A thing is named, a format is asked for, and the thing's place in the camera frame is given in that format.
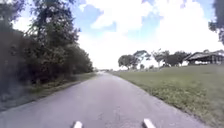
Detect low building with dark roof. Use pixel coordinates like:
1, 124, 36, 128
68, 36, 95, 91
182, 49, 224, 66

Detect broad dark tree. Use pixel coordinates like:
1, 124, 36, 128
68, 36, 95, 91
165, 50, 191, 68

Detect grey asphalt path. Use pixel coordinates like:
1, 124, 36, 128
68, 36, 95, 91
0, 71, 212, 128

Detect small dark tree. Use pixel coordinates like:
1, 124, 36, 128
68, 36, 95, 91
152, 49, 171, 69

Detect tall tree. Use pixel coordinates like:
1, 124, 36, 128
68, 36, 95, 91
208, 0, 224, 46

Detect thin pale-crowned tree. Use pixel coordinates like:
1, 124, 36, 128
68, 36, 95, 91
132, 49, 152, 70

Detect narrow grass strip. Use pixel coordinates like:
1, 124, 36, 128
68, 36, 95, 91
0, 71, 98, 113

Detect round dark tree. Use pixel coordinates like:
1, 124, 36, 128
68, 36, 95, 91
117, 54, 139, 70

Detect robot's own part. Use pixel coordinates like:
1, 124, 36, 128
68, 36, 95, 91
72, 120, 84, 128
142, 118, 157, 128

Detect wood of dark trees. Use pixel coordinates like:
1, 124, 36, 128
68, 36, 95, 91
0, 0, 95, 101

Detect wide grass field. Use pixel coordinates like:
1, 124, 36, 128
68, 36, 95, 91
111, 63, 224, 128

